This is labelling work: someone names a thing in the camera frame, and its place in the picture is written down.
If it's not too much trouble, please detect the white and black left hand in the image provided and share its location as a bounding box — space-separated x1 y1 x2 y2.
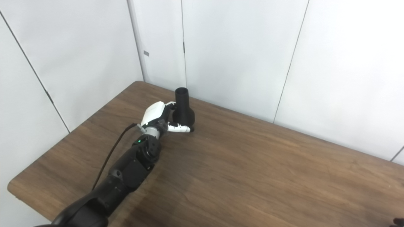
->
140 101 195 133

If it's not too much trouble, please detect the black flared nozzle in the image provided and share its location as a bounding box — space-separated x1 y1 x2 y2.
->
172 87 195 127

